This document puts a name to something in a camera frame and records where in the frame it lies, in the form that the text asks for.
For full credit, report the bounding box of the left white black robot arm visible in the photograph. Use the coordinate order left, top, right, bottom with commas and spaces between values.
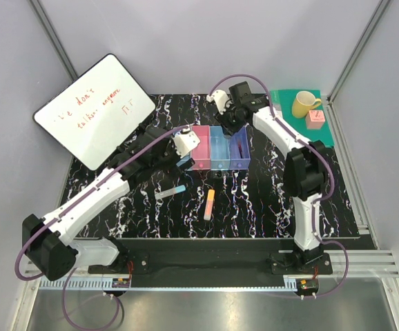
14, 125, 200, 281

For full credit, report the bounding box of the yellow mug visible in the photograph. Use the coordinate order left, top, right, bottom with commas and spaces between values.
291, 90, 322, 119

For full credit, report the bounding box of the grey marker with blue cap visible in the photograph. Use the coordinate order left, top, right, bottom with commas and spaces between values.
155, 185, 186, 199

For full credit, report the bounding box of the white dry-erase board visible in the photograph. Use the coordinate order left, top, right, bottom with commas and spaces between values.
33, 54, 155, 170

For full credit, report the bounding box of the sky blue bin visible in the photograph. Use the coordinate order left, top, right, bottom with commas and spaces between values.
210, 126, 231, 170

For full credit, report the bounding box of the pink bin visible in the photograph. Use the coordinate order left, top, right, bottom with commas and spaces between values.
191, 126, 211, 170

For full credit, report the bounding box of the orange pink highlighter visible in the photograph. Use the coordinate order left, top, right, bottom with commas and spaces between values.
203, 189, 215, 221

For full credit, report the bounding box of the red pen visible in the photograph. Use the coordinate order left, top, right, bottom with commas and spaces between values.
237, 139, 244, 159

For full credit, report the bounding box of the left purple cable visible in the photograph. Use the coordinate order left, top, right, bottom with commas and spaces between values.
14, 126, 192, 330

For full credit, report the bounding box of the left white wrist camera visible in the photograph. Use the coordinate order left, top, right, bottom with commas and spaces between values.
173, 128, 200, 158

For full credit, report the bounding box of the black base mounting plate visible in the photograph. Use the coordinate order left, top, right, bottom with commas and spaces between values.
87, 237, 333, 275

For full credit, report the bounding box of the black marble pattern mat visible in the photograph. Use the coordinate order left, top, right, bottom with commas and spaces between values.
58, 94, 359, 239

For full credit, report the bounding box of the green book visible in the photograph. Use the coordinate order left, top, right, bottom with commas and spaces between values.
270, 89, 334, 147

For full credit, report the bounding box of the pink cube box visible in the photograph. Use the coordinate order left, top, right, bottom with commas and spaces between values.
305, 110, 326, 130

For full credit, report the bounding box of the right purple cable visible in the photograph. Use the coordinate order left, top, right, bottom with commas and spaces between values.
208, 73, 351, 299

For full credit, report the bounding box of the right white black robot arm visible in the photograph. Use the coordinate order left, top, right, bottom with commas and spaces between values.
207, 82, 333, 274

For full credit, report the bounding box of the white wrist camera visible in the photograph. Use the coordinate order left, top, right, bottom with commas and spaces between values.
173, 128, 200, 158
206, 90, 233, 115

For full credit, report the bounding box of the light blue bin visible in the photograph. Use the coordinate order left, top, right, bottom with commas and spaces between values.
177, 154, 195, 172

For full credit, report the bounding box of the purple bin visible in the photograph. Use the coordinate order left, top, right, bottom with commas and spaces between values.
229, 127, 251, 170

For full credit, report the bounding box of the purple cable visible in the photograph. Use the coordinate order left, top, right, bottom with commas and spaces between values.
208, 73, 351, 299
14, 126, 192, 330

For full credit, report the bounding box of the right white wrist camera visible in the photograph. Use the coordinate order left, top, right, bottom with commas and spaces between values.
206, 90, 233, 115

